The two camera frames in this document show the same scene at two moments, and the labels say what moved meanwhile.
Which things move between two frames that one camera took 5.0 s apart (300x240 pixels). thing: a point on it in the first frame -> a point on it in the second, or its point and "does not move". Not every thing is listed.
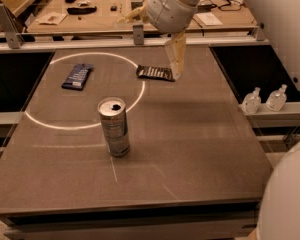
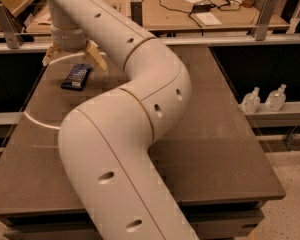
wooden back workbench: (220, 10) does not move
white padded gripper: (165, 11) -> (67, 40)
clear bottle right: (276, 99) does not move
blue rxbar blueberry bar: (77, 77) does not move
